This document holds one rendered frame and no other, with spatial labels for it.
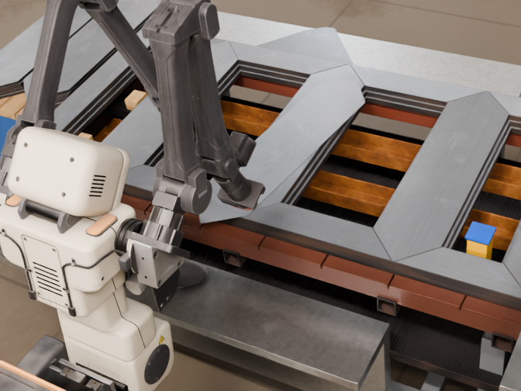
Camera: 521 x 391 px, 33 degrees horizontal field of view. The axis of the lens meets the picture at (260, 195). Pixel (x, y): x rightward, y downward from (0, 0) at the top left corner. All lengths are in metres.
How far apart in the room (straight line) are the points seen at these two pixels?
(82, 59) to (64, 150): 1.32
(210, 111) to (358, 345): 0.75
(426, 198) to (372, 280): 0.29
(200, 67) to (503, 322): 0.91
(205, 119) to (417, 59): 1.33
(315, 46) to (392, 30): 1.57
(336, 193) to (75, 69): 1.03
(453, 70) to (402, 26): 1.68
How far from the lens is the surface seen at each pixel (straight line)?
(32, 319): 3.45
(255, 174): 2.45
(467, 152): 2.48
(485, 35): 4.57
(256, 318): 2.33
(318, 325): 2.29
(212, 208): 2.37
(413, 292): 2.16
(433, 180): 2.39
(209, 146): 1.89
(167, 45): 1.68
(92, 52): 3.14
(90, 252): 1.81
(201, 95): 1.81
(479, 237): 2.21
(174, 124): 1.75
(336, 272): 2.23
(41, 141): 1.86
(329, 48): 3.06
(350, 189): 2.64
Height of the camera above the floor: 2.45
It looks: 42 degrees down
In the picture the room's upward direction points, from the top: 9 degrees counter-clockwise
